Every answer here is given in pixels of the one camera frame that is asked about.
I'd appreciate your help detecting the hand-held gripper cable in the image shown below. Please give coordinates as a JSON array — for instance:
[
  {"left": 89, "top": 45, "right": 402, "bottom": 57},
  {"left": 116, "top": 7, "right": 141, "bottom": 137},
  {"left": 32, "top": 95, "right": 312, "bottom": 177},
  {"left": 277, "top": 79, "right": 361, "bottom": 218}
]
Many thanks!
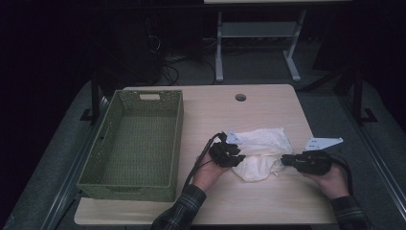
[
  {"left": 181, "top": 131, "right": 225, "bottom": 193},
  {"left": 328, "top": 152, "right": 354, "bottom": 196}
]

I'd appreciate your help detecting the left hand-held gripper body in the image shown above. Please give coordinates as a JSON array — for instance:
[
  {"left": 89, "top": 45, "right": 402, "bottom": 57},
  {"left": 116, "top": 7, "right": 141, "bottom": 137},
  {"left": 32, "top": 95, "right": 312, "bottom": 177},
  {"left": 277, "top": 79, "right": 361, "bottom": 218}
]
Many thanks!
[{"left": 209, "top": 128, "right": 240, "bottom": 169}]

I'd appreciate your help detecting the right hand-held gripper cable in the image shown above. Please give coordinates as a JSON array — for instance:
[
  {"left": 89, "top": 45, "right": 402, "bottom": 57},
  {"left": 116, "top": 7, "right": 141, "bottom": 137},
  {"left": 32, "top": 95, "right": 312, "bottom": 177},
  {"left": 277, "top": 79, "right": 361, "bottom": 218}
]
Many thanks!
[{"left": 328, "top": 152, "right": 354, "bottom": 196}]

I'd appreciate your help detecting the cream cloth with brown patches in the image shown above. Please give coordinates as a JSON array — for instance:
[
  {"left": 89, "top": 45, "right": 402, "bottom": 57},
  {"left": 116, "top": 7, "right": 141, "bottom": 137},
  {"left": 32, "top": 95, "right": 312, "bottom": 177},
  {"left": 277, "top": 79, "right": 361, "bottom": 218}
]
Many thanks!
[{"left": 227, "top": 127, "right": 295, "bottom": 183}]

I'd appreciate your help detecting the tangle of floor cables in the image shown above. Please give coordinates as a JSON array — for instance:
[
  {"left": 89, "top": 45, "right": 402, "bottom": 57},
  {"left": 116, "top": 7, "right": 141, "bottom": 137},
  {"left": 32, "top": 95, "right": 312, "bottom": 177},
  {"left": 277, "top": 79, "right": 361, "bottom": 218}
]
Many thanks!
[{"left": 145, "top": 33, "right": 218, "bottom": 86}]

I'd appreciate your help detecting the green woven basket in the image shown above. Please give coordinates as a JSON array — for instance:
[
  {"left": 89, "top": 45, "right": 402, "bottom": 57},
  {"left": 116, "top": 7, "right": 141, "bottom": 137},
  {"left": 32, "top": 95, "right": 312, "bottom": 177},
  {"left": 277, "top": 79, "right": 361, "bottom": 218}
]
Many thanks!
[{"left": 76, "top": 89, "right": 185, "bottom": 203}]

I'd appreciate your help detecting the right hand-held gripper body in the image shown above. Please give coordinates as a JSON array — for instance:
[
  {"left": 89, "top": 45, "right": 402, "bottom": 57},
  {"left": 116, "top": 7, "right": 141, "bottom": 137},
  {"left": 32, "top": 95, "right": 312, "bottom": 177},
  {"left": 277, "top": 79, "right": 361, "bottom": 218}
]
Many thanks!
[{"left": 296, "top": 137, "right": 345, "bottom": 176}]

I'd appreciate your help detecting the white desk frame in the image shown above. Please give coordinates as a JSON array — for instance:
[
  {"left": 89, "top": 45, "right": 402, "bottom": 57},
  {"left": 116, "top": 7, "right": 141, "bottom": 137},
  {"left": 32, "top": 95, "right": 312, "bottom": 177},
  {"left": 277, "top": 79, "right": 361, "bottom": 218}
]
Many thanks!
[{"left": 204, "top": 0, "right": 352, "bottom": 83}]

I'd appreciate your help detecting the black metal post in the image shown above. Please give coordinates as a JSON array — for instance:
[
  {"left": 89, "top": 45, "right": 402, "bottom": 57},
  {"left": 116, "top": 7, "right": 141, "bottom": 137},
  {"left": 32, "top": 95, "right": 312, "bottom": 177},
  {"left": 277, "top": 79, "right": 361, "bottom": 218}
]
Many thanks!
[
  {"left": 79, "top": 71, "right": 102, "bottom": 125},
  {"left": 351, "top": 66, "right": 378, "bottom": 125}
]

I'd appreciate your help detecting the person's left hand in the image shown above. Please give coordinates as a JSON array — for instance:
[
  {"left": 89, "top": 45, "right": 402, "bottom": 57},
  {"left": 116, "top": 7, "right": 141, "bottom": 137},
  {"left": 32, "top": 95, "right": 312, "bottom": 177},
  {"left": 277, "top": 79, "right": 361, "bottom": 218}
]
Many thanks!
[{"left": 191, "top": 152, "right": 230, "bottom": 193}]

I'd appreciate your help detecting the left hand-held gripper cable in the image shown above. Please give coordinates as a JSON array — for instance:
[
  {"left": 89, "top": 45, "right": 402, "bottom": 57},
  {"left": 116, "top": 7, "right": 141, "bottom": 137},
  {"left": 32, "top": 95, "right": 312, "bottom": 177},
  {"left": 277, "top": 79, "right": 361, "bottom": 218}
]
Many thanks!
[{"left": 181, "top": 131, "right": 225, "bottom": 193}]

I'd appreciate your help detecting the person's right hand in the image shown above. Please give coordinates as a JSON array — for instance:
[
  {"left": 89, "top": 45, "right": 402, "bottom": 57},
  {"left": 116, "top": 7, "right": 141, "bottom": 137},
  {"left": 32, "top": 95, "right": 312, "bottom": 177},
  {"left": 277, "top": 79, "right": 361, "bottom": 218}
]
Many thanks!
[{"left": 301, "top": 163, "right": 350, "bottom": 200}]

